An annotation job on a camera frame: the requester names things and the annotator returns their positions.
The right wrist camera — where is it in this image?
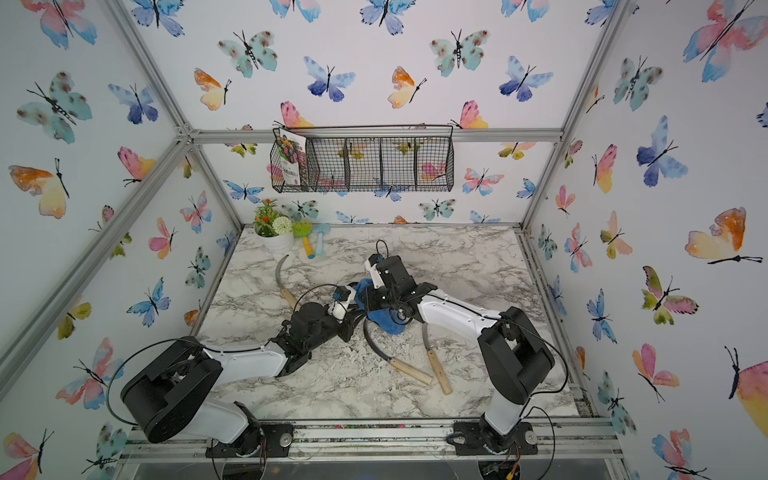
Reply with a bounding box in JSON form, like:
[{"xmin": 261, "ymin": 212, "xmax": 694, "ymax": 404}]
[{"xmin": 365, "ymin": 254, "xmax": 385, "ymax": 289}]

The sickle wooden handle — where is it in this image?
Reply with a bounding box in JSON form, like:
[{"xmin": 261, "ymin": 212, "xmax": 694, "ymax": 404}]
[
  {"xmin": 362, "ymin": 320, "xmax": 433, "ymax": 387},
  {"xmin": 422, "ymin": 323, "xmax": 453, "ymax": 396},
  {"xmin": 274, "ymin": 254, "xmax": 297, "ymax": 309}
]

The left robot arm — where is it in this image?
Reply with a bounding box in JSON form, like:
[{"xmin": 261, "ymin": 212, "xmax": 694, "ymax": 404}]
[{"xmin": 120, "ymin": 302, "xmax": 364, "ymax": 451}]

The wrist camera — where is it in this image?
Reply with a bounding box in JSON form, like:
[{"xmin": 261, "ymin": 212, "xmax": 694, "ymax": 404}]
[
  {"xmin": 365, "ymin": 254, "xmax": 385, "ymax": 289},
  {"xmin": 328, "ymin": 286, "xmax": 356, "ymax": 321}
]

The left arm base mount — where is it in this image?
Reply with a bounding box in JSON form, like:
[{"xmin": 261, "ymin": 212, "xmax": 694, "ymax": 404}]
[{"xmin": 205, "ymin": 420, "xmax": 295, "ymax": 460}]

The potted artificial plant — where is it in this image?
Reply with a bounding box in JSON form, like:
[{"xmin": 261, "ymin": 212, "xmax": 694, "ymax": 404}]
[{"xmin": 252, "ymin": 199, "xmax": 294, "ymax": 256}]

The light blue toy tool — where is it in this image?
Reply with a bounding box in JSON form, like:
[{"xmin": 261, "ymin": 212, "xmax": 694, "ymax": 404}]
[{"xmin": 313, "ymin": 223, "xmax": 331, "ymax": 256}]

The aluminium front rail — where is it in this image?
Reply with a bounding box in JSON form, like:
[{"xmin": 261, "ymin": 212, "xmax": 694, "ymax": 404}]
[{"xmin": 116, "ymin": 418, "xmax": 625, "ymax": 464}]

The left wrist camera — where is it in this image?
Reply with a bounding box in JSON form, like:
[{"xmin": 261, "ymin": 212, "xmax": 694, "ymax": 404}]
[{"xmin": 328, "ymin": 286, "xmax": 356, "ymax": 321}]

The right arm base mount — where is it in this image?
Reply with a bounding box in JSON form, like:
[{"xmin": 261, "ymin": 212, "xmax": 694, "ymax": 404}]
[{"xmin": 446, "ymin": 419, "xmax": 538, "ymax": 456}]

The green yellow toy brush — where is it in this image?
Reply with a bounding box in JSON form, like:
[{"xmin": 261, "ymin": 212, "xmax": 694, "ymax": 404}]
[{"xmin": 292, "ymin": 221, "xmax": 315, "ymax": 259}]

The colourful booklet in basket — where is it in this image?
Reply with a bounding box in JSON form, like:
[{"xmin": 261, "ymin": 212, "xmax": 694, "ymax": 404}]
[{"xmin": 275, "ymin": 129, "xmax": 307, "ymax": 186}]

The black wire basket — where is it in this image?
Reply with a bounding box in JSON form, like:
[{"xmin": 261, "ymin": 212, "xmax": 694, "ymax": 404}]
[{"xmin": 268, "ymin": 124, "xmax": 455, "ymax": 194}]

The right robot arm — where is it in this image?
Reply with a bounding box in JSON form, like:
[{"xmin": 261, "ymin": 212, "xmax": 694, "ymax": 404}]
[{"xmin": 360, "ymin": 255, "xmax": 555, "ymax": 436}]

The blue rag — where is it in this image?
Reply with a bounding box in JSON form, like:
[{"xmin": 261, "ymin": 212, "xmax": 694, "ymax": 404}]
[{"xmin": 355, "ymin": 279, "xmax": 406, "ymax": 335}]

